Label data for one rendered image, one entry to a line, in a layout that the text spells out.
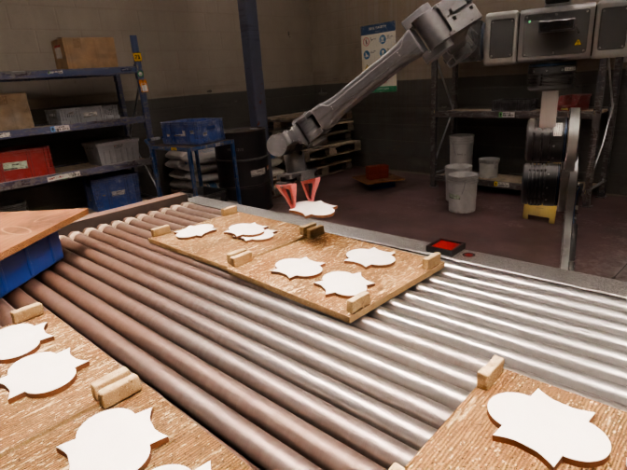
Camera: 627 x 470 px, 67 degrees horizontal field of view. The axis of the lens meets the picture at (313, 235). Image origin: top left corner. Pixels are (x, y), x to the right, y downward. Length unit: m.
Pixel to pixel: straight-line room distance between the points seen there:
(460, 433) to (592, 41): 1.26
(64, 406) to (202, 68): 6.12
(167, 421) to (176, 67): 6.01
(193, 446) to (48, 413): 0.25
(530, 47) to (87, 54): 4.47
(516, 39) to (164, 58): 5.28
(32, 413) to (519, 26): 1.55
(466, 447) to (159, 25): 6.19
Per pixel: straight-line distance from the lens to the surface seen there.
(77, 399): 0.84
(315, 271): 1.11
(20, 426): 0.83
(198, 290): 1.17
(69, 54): 5.39
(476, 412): 0.71
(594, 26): 1.67
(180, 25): 6.66
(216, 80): 6.85
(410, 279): 1.08
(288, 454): 0.67
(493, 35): 1.67
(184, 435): 0.71
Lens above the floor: 1.38
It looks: 18 degrees down
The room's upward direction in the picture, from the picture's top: 4 degrees counter-clockwise
